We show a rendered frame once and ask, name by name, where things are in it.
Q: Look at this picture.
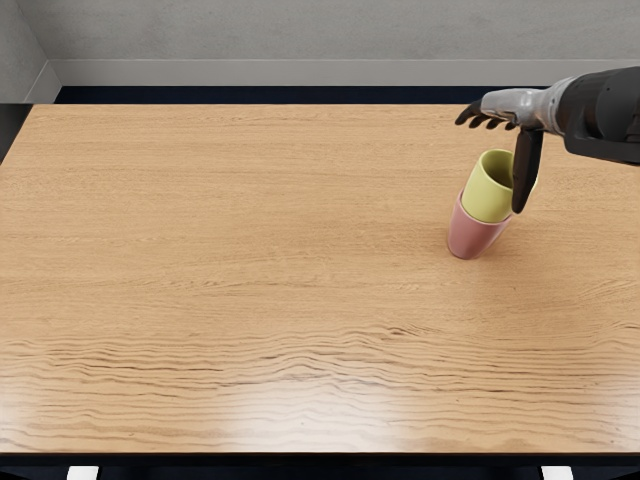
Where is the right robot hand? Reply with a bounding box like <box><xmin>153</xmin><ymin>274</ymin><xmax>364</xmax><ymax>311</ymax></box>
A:
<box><xmin>454</xmin><ymin>75</ymin><xmax>575</xmax><ymax>215</ymax></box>

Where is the pink cup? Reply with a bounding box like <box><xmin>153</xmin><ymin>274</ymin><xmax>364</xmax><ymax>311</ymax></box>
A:
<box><xmin>446</xmin><ymin>189</ymin><xmax>514</xmax><ymax>261</ymax></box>

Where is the yellow-green cup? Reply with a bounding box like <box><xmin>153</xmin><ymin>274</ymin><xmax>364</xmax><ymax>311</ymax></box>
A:
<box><xmin>460</xmin><ymin>148</ymin><xmax>540</xmax><ymax>225</ymax></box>

